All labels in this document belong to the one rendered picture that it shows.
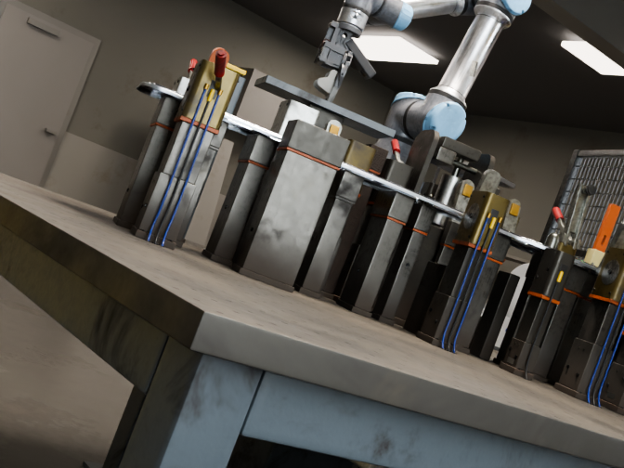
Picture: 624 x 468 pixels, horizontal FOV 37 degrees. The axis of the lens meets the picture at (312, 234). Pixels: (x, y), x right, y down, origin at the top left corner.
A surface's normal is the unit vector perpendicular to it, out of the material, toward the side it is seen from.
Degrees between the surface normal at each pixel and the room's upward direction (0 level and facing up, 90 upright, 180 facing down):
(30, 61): 90
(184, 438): 90
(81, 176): 90
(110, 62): 90
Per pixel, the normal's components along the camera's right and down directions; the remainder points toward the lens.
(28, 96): 0.55, 0.19
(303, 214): 0.27, 0.08
